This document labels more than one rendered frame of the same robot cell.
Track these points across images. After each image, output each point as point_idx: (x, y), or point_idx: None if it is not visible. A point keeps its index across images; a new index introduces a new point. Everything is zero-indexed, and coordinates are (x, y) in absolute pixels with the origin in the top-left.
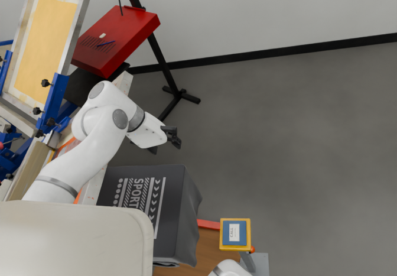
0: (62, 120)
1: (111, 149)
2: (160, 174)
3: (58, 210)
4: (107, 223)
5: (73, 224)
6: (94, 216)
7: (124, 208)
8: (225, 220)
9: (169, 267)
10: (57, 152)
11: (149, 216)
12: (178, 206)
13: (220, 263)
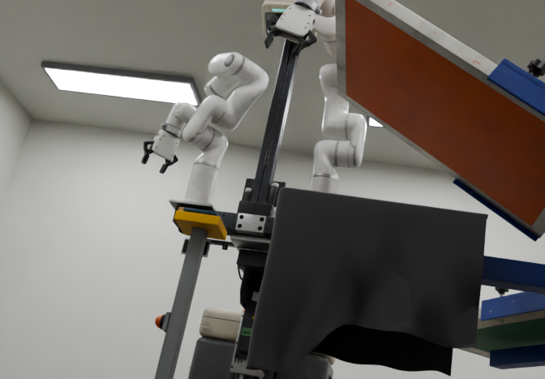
0: (521, 69)
1: None
2: None
3: None
4: None
5: None
6: None
7: (269, 2)
8: (212, 211)
9: (315, 351)
10: (525, 130)
11: None
12: None
13: (241, 55)
